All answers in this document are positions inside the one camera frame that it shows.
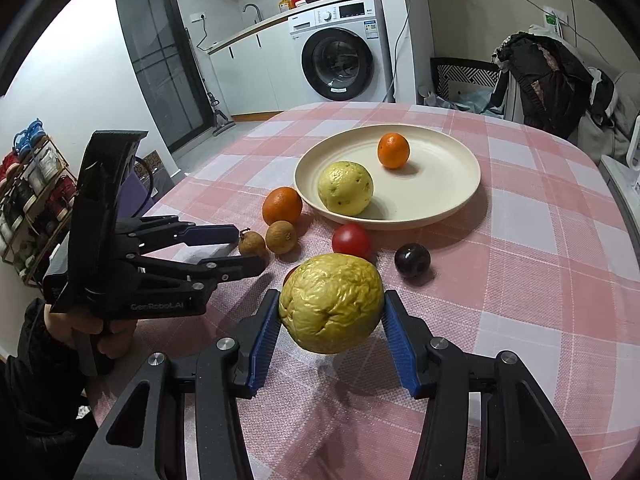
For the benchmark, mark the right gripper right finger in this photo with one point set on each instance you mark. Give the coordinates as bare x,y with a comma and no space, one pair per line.
521,434

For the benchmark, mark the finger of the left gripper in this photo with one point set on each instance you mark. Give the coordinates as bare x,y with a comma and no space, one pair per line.
161,281
155,233

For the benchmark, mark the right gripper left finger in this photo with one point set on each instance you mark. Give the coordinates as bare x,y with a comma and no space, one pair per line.
142,437

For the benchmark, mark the brown longan with stem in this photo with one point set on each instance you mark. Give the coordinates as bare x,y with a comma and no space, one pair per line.
252,243

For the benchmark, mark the wrinkled yellow passion fruit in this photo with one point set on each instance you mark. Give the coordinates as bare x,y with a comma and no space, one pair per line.
331,303

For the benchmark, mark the red tomato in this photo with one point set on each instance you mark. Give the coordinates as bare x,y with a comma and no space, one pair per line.
353,240

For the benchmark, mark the dark purple plum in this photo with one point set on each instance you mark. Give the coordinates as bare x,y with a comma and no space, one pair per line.
412,260

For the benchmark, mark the smooth yellow spotted fruit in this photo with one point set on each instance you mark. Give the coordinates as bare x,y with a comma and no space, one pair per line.
345,188

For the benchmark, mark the left hand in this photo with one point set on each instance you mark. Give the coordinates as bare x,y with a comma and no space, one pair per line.
62,327

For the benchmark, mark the brown longan on table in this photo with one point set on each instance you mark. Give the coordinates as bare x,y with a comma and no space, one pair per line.
281,237

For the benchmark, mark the shoe rack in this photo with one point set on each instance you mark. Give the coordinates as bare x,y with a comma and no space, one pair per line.
37,197

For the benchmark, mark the orange on table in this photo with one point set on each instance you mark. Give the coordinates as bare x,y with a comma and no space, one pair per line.
282,204

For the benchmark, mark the pink checkered tablecloth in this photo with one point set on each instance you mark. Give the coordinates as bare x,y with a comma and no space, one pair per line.
538,262

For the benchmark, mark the white kitchen cabinet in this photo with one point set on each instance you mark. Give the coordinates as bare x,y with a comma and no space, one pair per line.
260,73

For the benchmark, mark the black glass door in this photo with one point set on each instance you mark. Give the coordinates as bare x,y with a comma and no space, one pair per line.
162,58

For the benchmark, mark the orange in plate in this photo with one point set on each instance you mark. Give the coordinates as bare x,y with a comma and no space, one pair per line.
393,150

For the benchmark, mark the white washing machine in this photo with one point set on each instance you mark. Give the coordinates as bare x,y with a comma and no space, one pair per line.
342,52

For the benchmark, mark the pile of dark clothes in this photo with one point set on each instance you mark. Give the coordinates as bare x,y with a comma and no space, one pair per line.
557,87

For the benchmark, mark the black patterned basket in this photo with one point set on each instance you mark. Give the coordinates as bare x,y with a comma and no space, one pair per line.
463,81

